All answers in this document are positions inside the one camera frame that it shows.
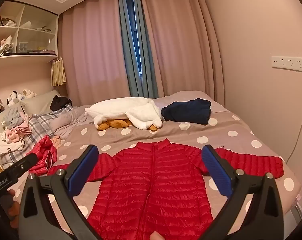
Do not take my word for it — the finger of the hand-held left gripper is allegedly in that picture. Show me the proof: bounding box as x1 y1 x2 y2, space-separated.
25 153 40 167

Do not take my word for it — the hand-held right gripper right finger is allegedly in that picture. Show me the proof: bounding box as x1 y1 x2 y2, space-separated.
201 144 284 240

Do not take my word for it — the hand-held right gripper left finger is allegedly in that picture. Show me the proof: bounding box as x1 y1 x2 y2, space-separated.
18 144 101 240

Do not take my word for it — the red down jacket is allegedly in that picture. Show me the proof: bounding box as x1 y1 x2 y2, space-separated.
25 134 58 176
48 139 284 240

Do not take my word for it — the person's left hand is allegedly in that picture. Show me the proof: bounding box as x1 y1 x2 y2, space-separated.
6 189 21 222

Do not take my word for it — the folded red down jacket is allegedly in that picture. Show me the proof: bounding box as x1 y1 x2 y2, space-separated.
25 134 58 176

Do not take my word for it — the white striped cloth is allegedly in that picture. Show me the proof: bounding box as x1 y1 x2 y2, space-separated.
0 132 26 155

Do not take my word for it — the peach cloth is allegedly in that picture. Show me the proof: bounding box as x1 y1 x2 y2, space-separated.
50 135 63 149

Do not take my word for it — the pink cloth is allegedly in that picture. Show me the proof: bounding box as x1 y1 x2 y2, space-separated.
5 115 33 143

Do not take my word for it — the plaid quilt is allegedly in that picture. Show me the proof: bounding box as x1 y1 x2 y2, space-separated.
0 104 78 165

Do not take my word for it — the grey-blue cloth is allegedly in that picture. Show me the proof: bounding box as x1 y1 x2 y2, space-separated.
2 110 24 128

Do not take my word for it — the grey-pink quilt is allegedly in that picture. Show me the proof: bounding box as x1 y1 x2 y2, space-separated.
48 105 96 140

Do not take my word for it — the brown plush toy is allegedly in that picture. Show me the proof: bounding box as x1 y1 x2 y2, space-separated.
95 119 159 132

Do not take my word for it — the beige pillow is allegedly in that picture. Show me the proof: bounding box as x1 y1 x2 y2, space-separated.
20 90 61 117

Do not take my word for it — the polka dot bedspread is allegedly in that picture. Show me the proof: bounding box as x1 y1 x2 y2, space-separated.
16 90 302 240

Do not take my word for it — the black garment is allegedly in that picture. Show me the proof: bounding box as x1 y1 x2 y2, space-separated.
50 95 73 112

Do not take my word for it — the black and white plush toy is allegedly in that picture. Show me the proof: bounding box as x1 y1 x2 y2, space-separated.
6 91 19 105

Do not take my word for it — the navy blue garment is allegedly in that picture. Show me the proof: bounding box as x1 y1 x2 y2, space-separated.
161 99 212 125

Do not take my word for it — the white plush goose toy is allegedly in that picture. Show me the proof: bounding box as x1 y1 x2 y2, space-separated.
85 97 163 130

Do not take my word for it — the blue-grey curtain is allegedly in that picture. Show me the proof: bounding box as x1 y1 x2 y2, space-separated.
117 0 159 99

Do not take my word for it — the crumpled pale cloth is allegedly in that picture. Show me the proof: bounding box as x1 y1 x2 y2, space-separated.
0 35 15 55

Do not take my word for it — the pink curtain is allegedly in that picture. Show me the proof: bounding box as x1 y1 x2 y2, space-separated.
138 0 225 108
58 0 131 107

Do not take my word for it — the window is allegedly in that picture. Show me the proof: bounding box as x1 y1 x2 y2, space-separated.
125 0 143 80

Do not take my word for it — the white power cable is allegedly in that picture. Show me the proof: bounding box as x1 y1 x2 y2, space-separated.
286 66 302 164

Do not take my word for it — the white wall shelf unit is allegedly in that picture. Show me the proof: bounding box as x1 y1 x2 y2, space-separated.
0 0 59 60

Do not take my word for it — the white wall socket strip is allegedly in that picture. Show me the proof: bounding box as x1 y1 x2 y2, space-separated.
271 56 302 71

